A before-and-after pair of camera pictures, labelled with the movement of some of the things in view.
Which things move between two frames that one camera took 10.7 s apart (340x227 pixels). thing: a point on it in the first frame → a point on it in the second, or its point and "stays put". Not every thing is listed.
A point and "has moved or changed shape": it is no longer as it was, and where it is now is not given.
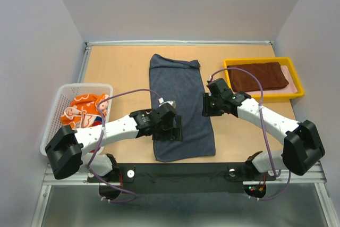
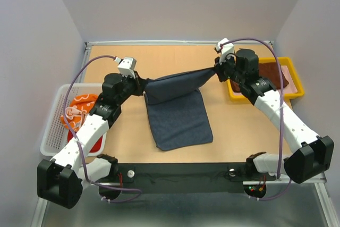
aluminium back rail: (177, 42) stays put
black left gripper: (176, 132) → (138, 83)
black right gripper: (207, 110) → (219, 67)
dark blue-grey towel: (181, 82) has moved or changed shape
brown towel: (270, 75) stays put
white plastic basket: (64, 94) stays put
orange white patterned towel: (82, 109) stays put
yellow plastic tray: (287, 61) stays put
